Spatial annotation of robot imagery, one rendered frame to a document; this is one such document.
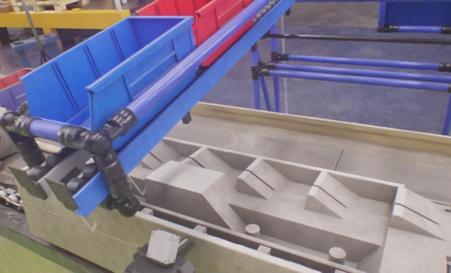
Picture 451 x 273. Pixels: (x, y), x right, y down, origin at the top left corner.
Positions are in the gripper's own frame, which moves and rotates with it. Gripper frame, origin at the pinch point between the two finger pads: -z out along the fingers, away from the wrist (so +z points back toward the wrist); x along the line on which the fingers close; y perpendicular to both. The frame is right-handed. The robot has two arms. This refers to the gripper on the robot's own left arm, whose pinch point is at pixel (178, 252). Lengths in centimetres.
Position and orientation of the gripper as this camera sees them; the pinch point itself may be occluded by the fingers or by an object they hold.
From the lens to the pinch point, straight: 68.6
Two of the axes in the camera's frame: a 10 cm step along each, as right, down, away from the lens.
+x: 8.7, 1.6, -4.6
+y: -0.3, -9.2, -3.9
